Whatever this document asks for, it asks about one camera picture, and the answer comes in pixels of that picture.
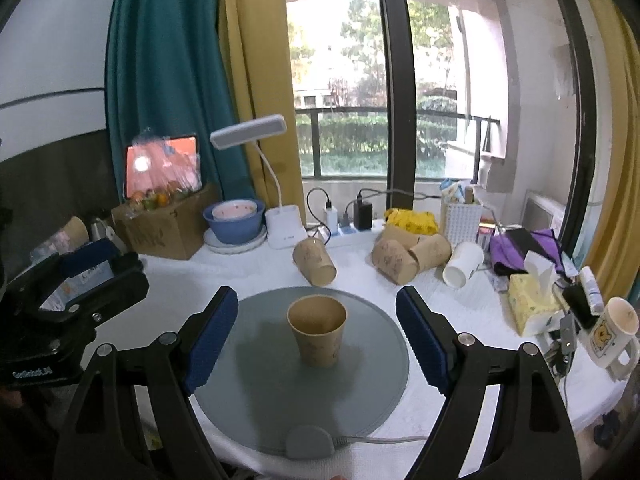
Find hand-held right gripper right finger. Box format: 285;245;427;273
395;285;583;480

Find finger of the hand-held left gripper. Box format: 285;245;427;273
65;252;151;331
60;238;123;277

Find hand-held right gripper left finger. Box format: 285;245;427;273
52;287;239;480

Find brown paper cup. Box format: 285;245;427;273
287;296;347;367
407;234;452;273
292;236;337;287
371;238;418;284

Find white paper cup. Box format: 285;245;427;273
442;241;485;288

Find white tablecloth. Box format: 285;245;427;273
137;240;631;480

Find cardboard box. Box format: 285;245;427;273
111;182;221;261

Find grey round heating mat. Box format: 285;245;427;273
192;286;411;461

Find bag of fruit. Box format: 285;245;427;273
129;180;193;212

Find white plate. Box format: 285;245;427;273
203;225;268;255

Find blue bowl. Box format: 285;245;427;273
203;199;266;245

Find yellow cloth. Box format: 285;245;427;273
385;208;441;236

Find yellow tissue box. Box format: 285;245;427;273
507;250;563;337

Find tablet with lit screen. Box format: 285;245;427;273
124;132;203;200

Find white perforated pen holder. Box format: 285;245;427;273
441;195;483;248

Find pink bowl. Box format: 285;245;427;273
212;200;258;222

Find white power strip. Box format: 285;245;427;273
309;224;386;249

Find black charger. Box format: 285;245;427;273
353;200;374;231

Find white desk lamp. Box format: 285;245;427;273
210;114;307;249

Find purple bag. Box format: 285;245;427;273
490;228;566;277

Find white tube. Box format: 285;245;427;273
579;266;606;313

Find white bear print mug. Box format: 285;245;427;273
582;296;640;380

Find teal curtain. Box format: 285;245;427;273
105;0;256;201

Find black balcony railing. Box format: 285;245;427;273
295;106;501;178

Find yellow curtain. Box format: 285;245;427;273
570;0;640;306
217;0;303;211

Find black charger cable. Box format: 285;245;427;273
306;187;331;228

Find black window frame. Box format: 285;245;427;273
372;0;418;211

